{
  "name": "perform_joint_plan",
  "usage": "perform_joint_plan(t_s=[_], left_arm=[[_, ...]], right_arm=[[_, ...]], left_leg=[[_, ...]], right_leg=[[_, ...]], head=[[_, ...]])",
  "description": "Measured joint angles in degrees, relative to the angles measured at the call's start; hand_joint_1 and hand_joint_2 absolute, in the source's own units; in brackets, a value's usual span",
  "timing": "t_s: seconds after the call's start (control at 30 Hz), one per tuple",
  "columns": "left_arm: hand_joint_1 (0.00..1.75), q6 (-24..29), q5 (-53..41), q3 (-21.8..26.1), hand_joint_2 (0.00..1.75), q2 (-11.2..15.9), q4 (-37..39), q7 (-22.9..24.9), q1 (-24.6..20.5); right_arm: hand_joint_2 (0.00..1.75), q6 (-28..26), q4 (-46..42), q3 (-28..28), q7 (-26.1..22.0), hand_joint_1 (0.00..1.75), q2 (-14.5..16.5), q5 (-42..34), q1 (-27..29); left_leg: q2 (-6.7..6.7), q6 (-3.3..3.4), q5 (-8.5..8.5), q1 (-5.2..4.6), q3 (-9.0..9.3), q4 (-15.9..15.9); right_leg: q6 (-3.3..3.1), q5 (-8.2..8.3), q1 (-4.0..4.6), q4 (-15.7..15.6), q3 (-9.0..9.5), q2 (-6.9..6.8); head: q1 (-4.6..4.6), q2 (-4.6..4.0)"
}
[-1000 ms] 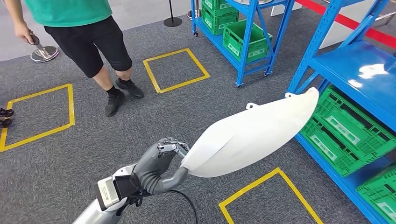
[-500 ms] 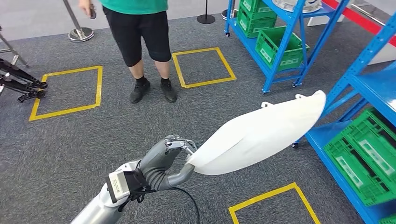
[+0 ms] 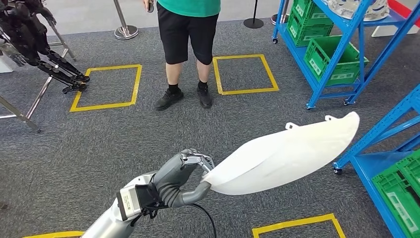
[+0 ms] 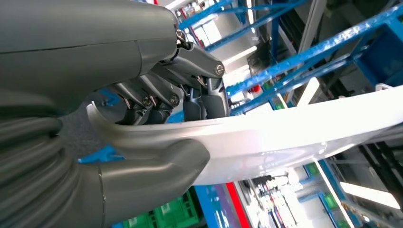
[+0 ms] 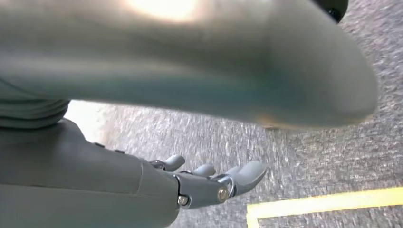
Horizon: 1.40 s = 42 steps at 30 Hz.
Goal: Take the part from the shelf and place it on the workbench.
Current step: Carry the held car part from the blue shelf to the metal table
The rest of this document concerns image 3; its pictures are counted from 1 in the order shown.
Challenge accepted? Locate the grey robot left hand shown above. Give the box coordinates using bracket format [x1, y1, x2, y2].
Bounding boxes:
[151, 148, 215, 208]

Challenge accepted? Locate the white curved plastic part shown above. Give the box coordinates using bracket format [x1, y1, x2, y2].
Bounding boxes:
[201, 112, 361, 196]

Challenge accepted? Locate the blue metal shelf rack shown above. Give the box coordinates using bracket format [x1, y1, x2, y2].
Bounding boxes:
[333, 83, 420, 238]
[271, 0, 420, 110]

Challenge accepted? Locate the chrome stanchion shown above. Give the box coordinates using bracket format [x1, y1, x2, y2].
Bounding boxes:
[270, 0, 291, 26]
[113, 0, 139, 40]

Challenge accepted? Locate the person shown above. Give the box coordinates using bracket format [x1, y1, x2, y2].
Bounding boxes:
[143, 0, 221, 112]

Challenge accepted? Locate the yellow floor tape square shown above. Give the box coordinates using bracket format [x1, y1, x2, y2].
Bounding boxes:
[69, 64, 142, 113]
[21, 231, 85, 238]

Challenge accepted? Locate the black stanchion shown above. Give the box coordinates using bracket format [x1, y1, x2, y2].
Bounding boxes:
[243, 0, 264, 29]

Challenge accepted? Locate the black humanoid robot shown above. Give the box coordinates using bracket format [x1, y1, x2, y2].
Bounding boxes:
[0, 0, 90, 94]

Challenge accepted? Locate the steel robot stand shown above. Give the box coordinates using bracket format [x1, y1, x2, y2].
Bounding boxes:
[0, 19, 78, 134]

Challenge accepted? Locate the green plastic crate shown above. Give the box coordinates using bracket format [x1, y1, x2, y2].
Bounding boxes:
[303, 35, 370, 87]
[371, 149, 420, 238]
[286, 0, 334, 47]

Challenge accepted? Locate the grey wheel cover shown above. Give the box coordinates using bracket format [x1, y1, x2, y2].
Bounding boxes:
[328, 0, 390, 22]

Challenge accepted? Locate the white table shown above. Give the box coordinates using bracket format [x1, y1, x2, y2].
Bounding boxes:
[370, 24, 420, 38]

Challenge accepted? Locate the red barrier belt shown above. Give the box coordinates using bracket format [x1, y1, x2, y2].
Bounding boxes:
[387, 0, 420, 20]

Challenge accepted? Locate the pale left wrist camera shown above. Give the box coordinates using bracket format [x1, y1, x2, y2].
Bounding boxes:
[116, 184, 142, 221]

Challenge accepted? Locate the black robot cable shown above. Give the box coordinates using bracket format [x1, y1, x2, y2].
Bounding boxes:
[188, 203, 218, 238]

